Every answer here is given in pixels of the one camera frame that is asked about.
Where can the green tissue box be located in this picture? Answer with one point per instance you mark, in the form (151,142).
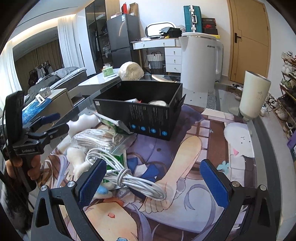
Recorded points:
(107,71)

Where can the black refrigerator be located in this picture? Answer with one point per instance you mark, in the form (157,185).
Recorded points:
(122,31)

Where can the cream tumbler cup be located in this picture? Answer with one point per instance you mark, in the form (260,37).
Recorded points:
(255,90)

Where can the purple paper bag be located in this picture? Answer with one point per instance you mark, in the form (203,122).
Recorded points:
(292,145)

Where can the wooden door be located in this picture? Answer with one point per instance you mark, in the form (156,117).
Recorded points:
(250,39)

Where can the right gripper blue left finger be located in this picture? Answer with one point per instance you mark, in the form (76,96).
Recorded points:
(48,222)

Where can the shoe rack with shoes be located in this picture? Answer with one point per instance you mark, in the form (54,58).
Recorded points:
(285,111)

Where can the green white plastic package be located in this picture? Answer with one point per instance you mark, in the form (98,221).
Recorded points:
(117,125)

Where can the stacked shoe boxes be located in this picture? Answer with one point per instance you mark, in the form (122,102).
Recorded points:
(209,26)

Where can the anime print desk mat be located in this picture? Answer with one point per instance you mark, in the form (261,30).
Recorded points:
(189,211)

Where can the woven basket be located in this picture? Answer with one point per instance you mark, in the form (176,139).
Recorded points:
(156,63)

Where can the teal suitcase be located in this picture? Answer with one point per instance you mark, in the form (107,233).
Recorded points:
(193,19)

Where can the white dresser desk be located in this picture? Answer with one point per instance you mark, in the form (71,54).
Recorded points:
(169,49)

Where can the beige side cabinet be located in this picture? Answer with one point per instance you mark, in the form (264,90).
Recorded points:
(61,103)

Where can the white plush toy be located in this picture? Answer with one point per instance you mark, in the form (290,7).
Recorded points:
(87,133)

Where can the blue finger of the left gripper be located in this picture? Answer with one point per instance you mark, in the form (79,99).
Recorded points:
(50,134)
(42,120)

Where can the white cylindrical appliance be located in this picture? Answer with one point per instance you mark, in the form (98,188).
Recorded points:
(202,57)

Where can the blue package on cabinet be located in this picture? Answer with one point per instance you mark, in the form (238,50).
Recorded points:
(34,108)

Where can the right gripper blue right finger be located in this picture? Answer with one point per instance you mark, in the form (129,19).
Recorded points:
(259,220)

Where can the black bag on desk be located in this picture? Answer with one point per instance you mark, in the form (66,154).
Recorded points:
(170,32)

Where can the white coffee table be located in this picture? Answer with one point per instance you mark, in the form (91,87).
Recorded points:
(96,83)

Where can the oval white mirror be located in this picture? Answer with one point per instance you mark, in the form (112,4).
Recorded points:
(154,30)

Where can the black cardboard box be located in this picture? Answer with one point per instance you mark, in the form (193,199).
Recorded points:
(150,108)

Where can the bagged cream yarn ball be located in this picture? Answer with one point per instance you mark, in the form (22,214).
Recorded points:
(130,71)

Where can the bed with grey bedding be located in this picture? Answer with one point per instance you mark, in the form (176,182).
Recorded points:
(68,78)

